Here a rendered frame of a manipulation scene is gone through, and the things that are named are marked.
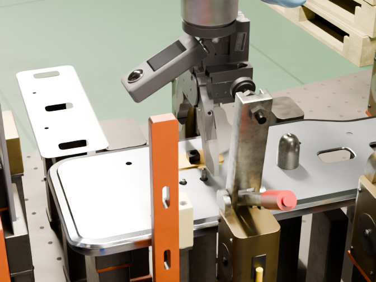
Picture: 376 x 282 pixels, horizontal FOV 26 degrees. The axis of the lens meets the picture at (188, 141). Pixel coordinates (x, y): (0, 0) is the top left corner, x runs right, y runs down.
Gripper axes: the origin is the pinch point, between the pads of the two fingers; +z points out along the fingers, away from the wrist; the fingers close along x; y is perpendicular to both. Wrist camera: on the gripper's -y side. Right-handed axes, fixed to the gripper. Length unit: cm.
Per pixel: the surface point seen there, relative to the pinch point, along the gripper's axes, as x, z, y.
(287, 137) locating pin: -5.3, -3.1, 12.0
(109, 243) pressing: -15.2, 1.3, -15.9
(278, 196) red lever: -30.8, -13.0, -0.9
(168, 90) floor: 203, 101, 55
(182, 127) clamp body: 13.2, 4.0, 2.5
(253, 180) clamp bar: -20.6, -8.1, 0.6
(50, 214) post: 32.4, 29.9, -17.7
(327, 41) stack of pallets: 224, 99, 140
